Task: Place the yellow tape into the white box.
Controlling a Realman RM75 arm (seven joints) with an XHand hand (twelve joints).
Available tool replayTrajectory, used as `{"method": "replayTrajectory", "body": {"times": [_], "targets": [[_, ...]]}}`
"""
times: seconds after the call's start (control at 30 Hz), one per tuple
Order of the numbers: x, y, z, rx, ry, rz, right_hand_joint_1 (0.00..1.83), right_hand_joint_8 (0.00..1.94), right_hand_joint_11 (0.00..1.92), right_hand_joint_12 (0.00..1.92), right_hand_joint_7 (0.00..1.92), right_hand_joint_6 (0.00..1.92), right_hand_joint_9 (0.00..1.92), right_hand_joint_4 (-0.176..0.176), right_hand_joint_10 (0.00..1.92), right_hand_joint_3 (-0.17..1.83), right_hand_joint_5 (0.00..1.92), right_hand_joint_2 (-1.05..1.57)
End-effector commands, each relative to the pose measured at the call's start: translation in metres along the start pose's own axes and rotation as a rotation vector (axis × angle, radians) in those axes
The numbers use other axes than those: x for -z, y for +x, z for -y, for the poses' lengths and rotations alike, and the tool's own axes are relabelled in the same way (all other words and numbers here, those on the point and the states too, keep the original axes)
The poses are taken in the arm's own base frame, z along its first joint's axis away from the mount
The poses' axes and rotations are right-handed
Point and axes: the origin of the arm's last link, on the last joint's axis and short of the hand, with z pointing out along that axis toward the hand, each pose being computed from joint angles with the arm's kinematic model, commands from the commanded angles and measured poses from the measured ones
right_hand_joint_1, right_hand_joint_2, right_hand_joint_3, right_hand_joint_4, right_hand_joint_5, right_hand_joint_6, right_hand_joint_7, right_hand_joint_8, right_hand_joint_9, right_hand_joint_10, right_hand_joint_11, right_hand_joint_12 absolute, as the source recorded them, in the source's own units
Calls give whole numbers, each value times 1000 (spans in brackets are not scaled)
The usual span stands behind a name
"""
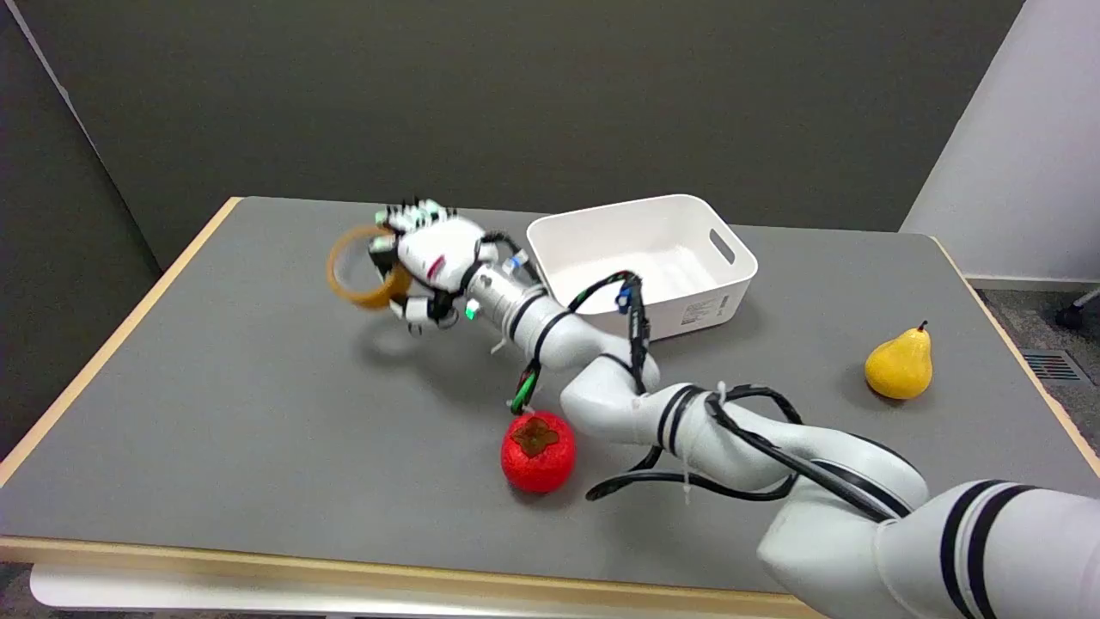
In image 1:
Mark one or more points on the black chair caster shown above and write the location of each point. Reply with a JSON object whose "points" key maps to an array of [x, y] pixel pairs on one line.
{"points": [[1070, 315]]}

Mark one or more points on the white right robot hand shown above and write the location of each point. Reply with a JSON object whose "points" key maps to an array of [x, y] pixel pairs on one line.
{"points": [[434, 254]]}

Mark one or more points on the floor vent grille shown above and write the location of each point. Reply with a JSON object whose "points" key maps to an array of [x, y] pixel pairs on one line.
{"points": [[1051, 366]]}

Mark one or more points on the yellow tape roll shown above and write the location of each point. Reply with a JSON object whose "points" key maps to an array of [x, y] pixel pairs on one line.
{"points": [[342, 284]]}

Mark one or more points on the yellow pear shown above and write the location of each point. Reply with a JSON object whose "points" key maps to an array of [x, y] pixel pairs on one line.
{"points": [[899, 365]]}

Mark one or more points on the red persimmon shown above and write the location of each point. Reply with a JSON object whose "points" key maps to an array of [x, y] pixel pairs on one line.
{"points": [[538, 451]]}

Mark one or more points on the white plastic box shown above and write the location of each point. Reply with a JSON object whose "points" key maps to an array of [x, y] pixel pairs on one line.
{"points": [[640, 258]]}

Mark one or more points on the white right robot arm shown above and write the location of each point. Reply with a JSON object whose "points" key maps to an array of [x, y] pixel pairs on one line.
{"points": [[773, 464]]}

